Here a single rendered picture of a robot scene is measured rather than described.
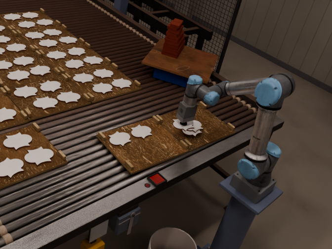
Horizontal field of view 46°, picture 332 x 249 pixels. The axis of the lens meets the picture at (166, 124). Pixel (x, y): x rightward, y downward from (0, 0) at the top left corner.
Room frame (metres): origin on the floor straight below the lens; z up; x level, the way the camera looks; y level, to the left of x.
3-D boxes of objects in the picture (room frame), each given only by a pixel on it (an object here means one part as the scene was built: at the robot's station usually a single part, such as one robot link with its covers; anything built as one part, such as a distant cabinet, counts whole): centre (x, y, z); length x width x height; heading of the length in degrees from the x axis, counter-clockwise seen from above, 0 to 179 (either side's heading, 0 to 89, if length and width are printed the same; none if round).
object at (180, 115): (1.87, -0.09, 1.16); 0.10 x 0.09 x 0.16; 42
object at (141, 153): (1.76, 0.10, 0.93); 0.41 x 0.35 x 0.02; 137
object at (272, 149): (1.67, -0.56, 1.12); 0.13 x 0.12 x 0.14; 143
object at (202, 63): (2.76, 0.00, 1.03); 0.50 x 0.50 x 0.02; 82
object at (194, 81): (1.86, -0.10, 1.32); 0.09 x 0.08 x 0.11; 53
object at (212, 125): (2.07, -0.18, 0.93); 0.41 x 0.35 x 0.02; 138
